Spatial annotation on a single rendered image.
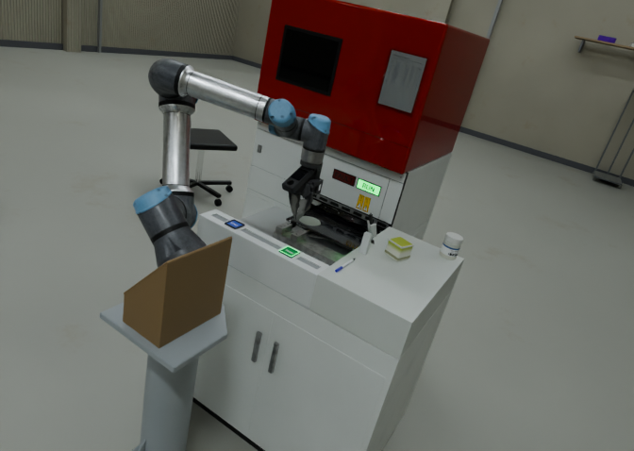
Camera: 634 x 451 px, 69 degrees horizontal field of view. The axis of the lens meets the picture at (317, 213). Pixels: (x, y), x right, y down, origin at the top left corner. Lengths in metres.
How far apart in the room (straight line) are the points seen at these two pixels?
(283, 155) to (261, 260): 0.76
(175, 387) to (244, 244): 0.53
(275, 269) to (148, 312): 0.50
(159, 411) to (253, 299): 0.48
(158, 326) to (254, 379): 0.70
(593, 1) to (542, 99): 1.93
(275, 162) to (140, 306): 1.18
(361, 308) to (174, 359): 0.59
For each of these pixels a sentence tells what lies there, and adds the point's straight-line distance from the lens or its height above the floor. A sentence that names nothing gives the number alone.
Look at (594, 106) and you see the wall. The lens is 10.87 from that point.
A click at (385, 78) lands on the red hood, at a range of 1.97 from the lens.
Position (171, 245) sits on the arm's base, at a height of 1.08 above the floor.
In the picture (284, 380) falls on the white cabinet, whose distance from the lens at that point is 1.88.
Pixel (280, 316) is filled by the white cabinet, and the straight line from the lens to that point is 1.74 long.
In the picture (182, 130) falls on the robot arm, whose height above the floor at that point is 1.32.
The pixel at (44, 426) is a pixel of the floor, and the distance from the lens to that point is 2.37.
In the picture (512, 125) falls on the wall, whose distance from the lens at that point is 11.04.
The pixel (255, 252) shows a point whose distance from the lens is 1.71.
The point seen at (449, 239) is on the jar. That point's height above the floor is 1.05.
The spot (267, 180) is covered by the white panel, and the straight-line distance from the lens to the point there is 2.40.
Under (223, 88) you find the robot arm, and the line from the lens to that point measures 1.44.
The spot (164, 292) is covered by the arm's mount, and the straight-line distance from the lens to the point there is 1.30.
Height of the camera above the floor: 1.75
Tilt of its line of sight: 23 degrees down
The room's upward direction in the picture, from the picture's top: 13 degrees clockwise
